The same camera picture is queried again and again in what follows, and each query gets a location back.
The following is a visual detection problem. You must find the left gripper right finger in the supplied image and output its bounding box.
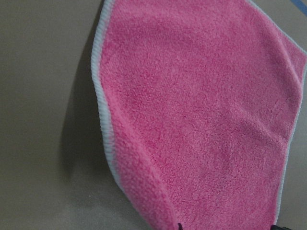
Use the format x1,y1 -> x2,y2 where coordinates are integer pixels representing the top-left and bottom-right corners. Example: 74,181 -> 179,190
271,225 -> 292,230

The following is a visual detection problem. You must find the pink and grey towel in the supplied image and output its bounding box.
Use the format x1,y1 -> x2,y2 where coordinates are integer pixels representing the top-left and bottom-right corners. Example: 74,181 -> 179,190
91,0 -> 307,230

